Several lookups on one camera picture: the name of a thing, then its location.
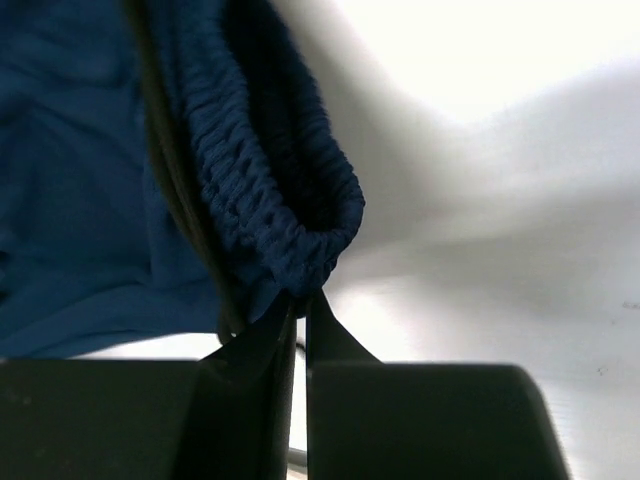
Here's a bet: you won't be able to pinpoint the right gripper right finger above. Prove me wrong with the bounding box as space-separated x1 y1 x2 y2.
306 293 569 480

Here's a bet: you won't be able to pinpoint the navy blue shorts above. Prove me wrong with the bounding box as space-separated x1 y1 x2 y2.
1 1 365 358

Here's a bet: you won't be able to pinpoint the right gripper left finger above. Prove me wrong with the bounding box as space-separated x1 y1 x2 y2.
1 295 296 480

